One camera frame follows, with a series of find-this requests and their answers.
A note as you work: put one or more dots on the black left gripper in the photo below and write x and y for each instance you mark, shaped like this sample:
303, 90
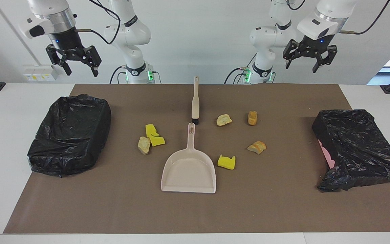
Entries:
315, 45

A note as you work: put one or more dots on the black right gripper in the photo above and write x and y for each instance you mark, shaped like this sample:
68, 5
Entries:
64, 42

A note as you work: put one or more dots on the brown bread bun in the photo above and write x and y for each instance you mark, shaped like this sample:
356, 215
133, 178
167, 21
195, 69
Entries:
252, 118

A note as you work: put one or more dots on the orange striped bread piece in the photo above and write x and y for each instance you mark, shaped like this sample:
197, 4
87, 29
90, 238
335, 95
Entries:
257, 147

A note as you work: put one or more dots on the pale ridged bread chunk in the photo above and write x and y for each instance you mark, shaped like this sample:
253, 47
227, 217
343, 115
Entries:
144, 145

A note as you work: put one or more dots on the yellow sponge with green layer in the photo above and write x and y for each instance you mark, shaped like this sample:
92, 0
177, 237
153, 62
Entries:
157, 141

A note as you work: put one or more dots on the beige brush with black bristles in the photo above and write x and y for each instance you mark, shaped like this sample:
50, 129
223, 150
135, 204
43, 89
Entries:
195, 105

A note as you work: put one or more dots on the notched yellow sponge piece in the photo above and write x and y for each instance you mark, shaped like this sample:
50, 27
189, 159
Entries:
225, 162

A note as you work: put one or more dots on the beige plastic dustpan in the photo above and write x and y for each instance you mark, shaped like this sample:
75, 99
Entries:
188, 173

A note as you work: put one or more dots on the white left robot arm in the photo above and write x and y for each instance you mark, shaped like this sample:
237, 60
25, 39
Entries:
269, 37

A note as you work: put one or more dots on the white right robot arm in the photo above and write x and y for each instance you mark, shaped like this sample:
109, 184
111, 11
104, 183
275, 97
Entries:
127, 34

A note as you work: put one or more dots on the black plastic bin bag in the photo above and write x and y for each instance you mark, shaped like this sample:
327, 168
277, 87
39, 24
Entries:
69, 135

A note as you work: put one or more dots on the black bin bag over pink bin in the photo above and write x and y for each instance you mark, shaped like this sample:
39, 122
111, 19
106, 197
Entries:
357, 145

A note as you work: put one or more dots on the pink bin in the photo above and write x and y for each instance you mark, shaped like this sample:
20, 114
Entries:
327, 156

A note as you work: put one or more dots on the brown table mat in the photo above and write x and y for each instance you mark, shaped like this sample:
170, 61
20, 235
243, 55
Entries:
249, 210

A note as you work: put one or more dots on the white wall power socket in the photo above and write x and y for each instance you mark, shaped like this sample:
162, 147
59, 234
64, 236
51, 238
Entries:
39, 73

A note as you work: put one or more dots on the grey wall conduit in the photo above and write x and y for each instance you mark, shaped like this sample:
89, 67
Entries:
12, 26

